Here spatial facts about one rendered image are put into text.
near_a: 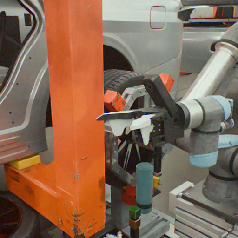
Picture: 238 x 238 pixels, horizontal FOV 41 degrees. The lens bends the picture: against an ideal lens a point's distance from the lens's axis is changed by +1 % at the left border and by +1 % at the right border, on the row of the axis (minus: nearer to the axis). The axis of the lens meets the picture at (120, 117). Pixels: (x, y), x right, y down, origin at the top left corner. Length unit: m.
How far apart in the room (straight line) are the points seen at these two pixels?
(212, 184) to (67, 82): 0.66
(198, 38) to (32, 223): 3.21
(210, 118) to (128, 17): 1.39
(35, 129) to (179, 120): 1.11
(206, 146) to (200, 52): 3.38
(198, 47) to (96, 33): 3.05
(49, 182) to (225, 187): 0.80
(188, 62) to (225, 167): 3.23
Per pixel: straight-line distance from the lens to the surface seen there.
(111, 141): 1.54
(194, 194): 1.27
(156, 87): 0.74
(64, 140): 1.32
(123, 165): 1.82
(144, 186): 1.65
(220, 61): 1.04
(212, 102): 0.86
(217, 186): 1.22
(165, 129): 0.75
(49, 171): 1.55
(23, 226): 1.68
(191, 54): 4.27
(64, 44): 1.21
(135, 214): 1.44
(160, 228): 2.20
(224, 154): 1.17
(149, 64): 2.33
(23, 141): 1.76
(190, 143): 0.90
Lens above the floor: 1.45
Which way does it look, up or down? 17 degrees down
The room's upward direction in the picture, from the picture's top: straight up
